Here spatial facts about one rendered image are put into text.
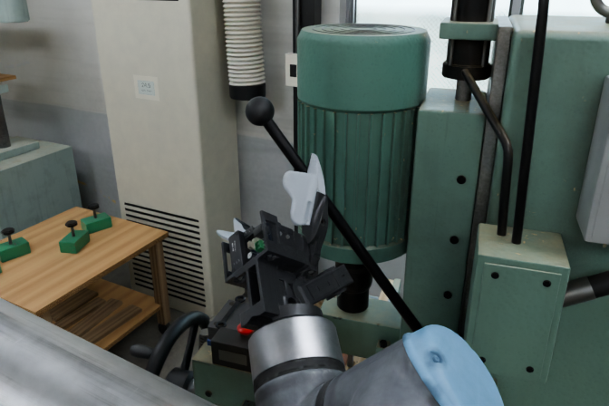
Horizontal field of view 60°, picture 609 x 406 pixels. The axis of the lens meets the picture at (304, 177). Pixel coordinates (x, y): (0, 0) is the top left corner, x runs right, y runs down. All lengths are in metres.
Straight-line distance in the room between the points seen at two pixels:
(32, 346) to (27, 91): 3.11
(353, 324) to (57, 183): 2.39
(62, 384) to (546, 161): 0.50
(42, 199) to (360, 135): 2.48
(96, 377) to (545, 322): 0.45
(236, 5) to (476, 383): 1.88
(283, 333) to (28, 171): 2.50
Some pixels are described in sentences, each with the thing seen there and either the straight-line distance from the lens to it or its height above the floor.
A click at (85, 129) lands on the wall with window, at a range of 3.17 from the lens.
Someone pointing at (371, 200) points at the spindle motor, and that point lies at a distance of 0.70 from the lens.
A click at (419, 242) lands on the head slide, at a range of 0.72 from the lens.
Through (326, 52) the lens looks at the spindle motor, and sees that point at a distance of 0.65.
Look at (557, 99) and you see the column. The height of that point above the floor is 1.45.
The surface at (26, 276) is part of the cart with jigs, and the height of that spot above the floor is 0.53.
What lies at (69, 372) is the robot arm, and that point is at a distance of 0.37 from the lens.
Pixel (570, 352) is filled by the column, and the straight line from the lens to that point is 0.75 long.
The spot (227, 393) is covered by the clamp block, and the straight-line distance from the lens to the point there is 0.98.
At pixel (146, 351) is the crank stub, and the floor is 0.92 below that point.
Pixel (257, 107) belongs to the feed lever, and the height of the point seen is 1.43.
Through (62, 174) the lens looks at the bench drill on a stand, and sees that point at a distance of 3.07.
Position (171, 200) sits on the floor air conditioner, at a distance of 2.45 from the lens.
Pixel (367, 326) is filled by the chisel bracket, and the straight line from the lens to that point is 0.85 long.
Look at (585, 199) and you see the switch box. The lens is 0.62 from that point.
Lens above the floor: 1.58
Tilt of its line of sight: 22 degrees down
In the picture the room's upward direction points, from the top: straight up
